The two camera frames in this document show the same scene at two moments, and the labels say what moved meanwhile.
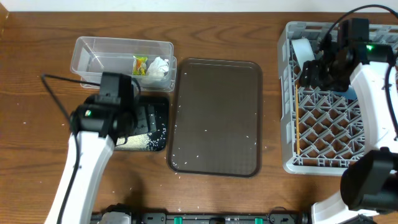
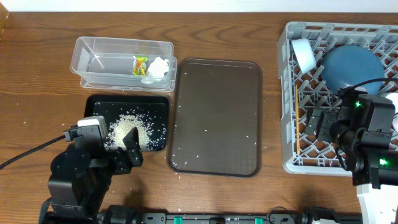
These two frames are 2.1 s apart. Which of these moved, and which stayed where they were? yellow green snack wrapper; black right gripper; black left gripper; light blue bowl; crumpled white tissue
Moved: black right gripper; black left gripper
Stayed: yellow green snack wrapper; crumpled white tissue; light blue bowl
